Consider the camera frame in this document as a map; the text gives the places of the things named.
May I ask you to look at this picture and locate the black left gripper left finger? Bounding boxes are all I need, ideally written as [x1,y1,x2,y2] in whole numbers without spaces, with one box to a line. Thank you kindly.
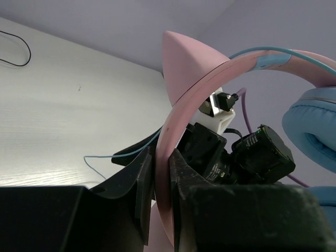
[1,148,154,251]

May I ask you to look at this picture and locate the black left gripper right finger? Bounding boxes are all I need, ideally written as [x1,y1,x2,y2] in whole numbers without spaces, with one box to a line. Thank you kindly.
[169,150,335,251]

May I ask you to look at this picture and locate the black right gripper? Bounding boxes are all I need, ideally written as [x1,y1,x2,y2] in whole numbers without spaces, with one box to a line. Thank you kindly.
[111,123,229,184]

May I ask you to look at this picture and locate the pink blue cat-ear headphones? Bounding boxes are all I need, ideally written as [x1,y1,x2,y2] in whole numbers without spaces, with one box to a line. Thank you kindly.
[155,31,335,241]

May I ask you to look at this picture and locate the light blue headphone cable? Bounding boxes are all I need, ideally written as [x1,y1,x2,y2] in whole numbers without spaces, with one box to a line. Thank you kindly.
[83,46,336,182]

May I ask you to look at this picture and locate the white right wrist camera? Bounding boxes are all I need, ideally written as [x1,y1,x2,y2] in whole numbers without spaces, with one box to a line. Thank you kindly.
[195,88,236,135]

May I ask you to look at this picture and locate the black headphone cable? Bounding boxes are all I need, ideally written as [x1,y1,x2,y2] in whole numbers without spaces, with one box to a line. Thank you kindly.
[0,30,32,67]

